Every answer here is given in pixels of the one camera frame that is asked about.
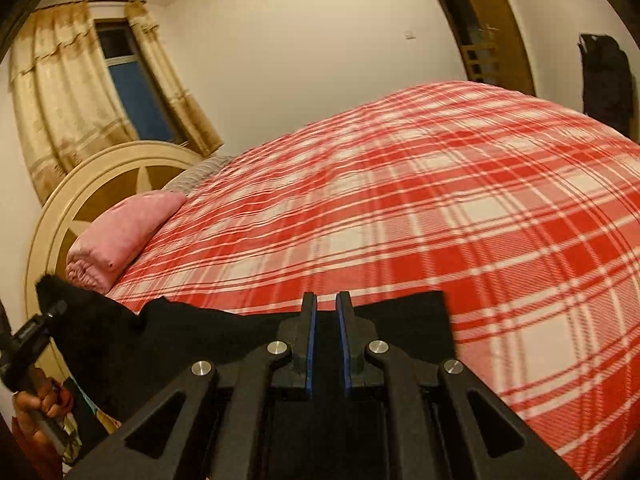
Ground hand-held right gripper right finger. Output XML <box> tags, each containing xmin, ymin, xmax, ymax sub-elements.
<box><xmin>335</xmin><ymin>291</ymin><xmax>582</xmax><ymax>480</ymax></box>

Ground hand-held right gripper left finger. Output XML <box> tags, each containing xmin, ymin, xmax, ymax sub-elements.
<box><xmin>65</xmin><ymin>292</ymin><xmax>318</xmax><ymax>480</ymax></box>

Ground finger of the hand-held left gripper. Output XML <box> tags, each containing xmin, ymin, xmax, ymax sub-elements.
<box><xmin>42</xmin><ymin>300</ymin><xmax>69</xmax><ymax>333</ymax></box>

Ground black pants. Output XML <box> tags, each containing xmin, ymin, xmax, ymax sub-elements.
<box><xmin>35</xmin><ymin>272</ymin><xmax>456</xmax><ymax>480</ymax></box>

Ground person's left forearm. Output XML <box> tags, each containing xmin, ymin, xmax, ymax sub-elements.
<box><xmin>10</xmin><ymin>417</ymin><xmax>63</xmax><ymax>480</ymax></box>

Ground person's left hand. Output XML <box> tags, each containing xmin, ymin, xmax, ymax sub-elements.
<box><xmin>12</xmin><ymin>379</ymin><xmax>76</xmax><ymax>453</ymax></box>

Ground pink folded quilt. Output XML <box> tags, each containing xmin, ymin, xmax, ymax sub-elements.
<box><xmin>65</xmin><ymin>190</ymin><xmax>188</xmax><ymax>295</ymax></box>

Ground cream wooden headboard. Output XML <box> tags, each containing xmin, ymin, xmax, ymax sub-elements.
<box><xmin>25</xmin><ymin>140</ymin><xmax>206</xmax><ymax>386</ymax></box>

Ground colourful cloth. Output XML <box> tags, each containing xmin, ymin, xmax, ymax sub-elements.
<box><xmin>62</xmin><ymin>377</ymin><xmax>122</xmax><ymax>463</ymax></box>

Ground bed with red plaid sheet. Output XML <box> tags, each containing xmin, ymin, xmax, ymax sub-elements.
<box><xmin>107</xmin><ymin>80</ymin><xmax>640</xmax><ymax>480</ymax></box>

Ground grey pillow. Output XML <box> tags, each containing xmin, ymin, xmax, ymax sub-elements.
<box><xmin>161</xmin><ymin>155</ymin><xmax>236</xmax><ymax>195</ymax></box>

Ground beige patterned curtain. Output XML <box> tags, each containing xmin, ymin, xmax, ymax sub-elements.
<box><xmin>9</xmin><ymin>2</ymin><xmax>138</xmax><ymax>206</ymax></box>
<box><xmin>124</xmin><ymin>0</ymin><xmax>224</xmax><ymax>158</ymax></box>

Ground window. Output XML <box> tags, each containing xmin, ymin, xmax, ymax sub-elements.
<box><xmin>95</xmin><ymin>19</ymin><xmax>178</xmax><ymax>143</ymax></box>

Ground wooden chair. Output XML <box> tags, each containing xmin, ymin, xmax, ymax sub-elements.
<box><xmin>460</xmin><ymin>42</ymin><xmax>501</xmax><ymax>86</ymax></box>

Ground wooden door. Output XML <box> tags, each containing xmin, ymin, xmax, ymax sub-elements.
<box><xmin>447</xmin><ymin>0</ymin><xmax>537</xmax><ymax>97</ymax></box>

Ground black bag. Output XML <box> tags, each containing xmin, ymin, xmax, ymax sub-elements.
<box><xmin>577</xmin><ymin>32</ymin><xmax>636</xmax><ymax>136</ymax></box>

